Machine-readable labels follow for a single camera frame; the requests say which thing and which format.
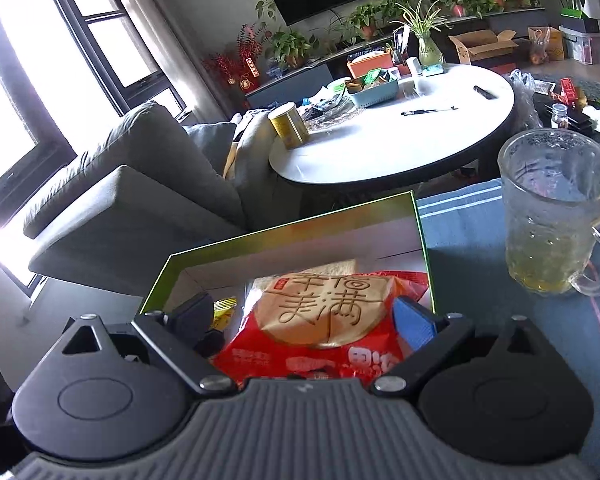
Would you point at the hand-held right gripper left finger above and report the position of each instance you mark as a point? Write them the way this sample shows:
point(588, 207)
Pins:
point(190, 316)

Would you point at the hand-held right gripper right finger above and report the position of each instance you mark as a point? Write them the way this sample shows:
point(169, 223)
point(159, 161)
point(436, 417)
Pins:
point(414, 322)

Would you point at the small orange snack packet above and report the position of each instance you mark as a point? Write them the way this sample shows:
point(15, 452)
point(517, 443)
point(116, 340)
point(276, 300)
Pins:
point(224, 312)

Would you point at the red round pastry packet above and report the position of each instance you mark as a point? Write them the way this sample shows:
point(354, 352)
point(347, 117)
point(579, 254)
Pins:
point(320, 310)

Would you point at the green cardboard box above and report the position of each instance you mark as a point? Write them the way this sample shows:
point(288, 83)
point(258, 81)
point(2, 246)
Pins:
point(290, 232)

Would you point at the blue striped tablecloth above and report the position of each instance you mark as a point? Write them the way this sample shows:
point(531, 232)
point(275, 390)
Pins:
point(480, 270)

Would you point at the grey sofa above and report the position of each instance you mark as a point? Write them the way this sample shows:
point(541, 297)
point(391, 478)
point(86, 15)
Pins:
point(130, 200)

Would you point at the glass mug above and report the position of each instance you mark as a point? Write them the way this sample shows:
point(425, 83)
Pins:
point(550, 210)

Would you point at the white cushion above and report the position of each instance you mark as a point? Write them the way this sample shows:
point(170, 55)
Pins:
point(247, 145)

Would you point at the white round table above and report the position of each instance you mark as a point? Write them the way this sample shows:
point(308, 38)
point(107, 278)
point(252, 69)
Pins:
point(380, 145)

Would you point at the black pen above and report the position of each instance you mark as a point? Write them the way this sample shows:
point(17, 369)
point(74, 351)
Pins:
point(430, 110)

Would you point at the yellow tin can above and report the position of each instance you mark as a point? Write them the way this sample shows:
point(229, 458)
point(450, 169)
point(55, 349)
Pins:
point(287, 125)

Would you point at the blue plastic basket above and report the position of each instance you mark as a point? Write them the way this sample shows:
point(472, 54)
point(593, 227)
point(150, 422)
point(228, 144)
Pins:
point(375, 92)

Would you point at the small black stick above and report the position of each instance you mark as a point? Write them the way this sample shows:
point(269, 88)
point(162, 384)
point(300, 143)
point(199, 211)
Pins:
point(485, 93)

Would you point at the small glass jar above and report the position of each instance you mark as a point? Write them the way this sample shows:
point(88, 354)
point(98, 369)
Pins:
point(560, 116)

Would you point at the clear plastic bag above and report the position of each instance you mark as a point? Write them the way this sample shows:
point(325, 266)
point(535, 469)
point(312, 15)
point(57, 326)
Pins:
point(524, 92)

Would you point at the red flower decoration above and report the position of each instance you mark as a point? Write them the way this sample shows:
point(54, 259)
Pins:
point(237, 60)

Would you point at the dark round stone table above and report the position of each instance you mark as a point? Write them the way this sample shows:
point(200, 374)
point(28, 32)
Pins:
point(595, 135)

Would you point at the orange tissue box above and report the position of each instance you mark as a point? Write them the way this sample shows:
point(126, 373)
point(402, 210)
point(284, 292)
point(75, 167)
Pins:
point(367, 64)

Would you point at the red box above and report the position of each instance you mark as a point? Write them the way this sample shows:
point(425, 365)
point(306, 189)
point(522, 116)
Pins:
point(570, 92)

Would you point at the spider plant in glass vase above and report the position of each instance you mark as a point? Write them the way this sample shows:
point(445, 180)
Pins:
point(429, 45)

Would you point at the open cardboard box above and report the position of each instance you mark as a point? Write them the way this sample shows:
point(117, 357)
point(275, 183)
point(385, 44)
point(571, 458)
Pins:
point(482, 47)

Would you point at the beige curtain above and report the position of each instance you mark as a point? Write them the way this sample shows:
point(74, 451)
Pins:
point(150, 35)

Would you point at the dark framed window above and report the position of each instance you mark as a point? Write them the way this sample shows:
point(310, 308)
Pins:
point(95, 35)

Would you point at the orange carton with plastic bag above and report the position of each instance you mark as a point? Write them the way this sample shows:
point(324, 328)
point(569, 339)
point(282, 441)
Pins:
point(547, 45)

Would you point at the clear storage box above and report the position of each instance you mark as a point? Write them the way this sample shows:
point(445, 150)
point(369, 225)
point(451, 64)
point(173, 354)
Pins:
point(587, 47)

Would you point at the green and black box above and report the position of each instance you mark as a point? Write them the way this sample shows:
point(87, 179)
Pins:
point(580, 20)

